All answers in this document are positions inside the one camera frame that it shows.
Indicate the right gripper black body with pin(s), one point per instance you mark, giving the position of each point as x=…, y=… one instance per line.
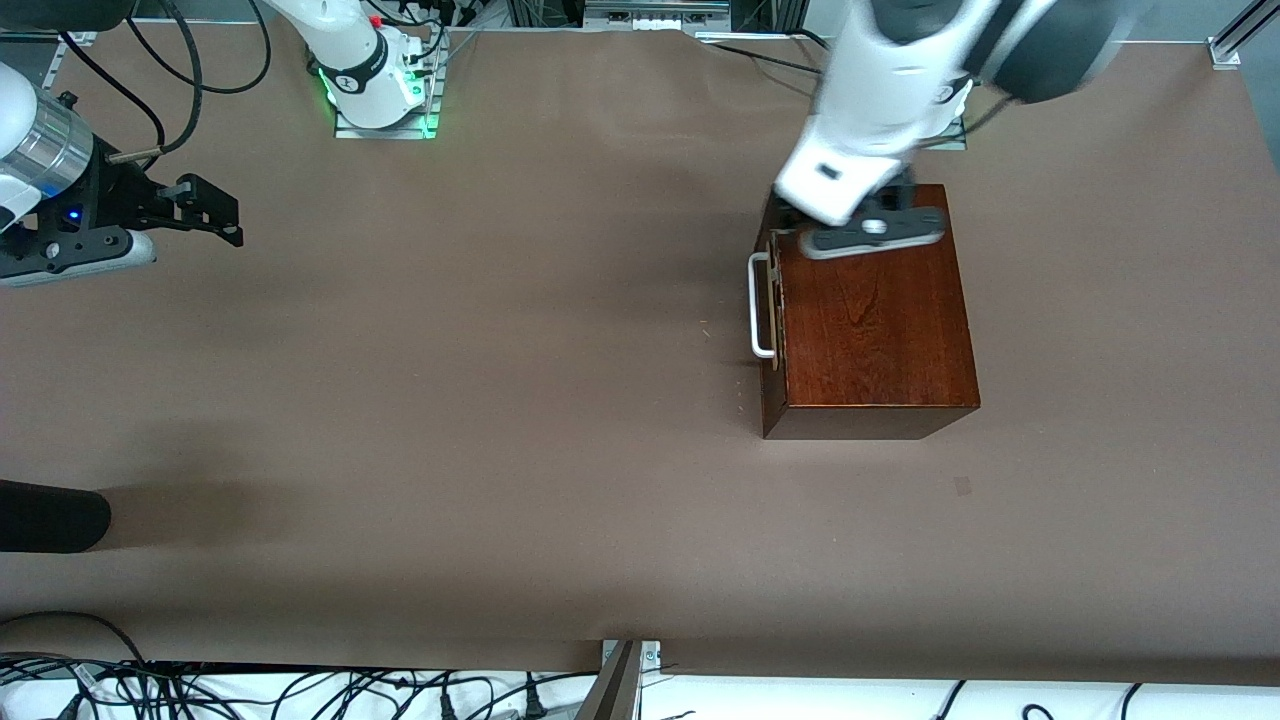
x=112, y=196

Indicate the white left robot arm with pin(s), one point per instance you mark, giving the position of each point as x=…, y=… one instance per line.
x=880, y=90

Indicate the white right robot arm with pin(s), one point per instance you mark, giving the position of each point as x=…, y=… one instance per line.
x=350, y=70

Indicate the dark brown wooden cabinet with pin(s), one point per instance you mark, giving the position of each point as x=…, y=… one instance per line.
x=880, y=330

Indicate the grey socket strip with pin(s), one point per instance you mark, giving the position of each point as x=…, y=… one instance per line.
x=655, y=15

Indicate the brown paper table cover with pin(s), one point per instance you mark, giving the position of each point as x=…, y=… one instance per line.
x=500, y=400

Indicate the black cylinder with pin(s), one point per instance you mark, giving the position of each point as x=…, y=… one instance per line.
x=50, y=515

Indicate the aluminium corner profile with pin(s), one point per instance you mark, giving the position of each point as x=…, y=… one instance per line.
x=1228, y=50

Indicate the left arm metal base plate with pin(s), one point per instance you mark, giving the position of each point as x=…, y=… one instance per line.
x=955, y=141

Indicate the aluminium frame rail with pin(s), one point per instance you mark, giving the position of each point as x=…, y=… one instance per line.
x=85, y=37

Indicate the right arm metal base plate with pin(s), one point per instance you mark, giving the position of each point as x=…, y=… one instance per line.
x=385, y=133

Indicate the black frame post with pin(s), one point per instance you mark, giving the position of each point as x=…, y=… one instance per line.
x=765, y=15

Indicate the silver metal bracket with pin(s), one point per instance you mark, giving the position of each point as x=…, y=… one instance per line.
x=650, y=655

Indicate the dark metal post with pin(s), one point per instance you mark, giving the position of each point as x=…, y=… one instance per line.
x=612, y=695

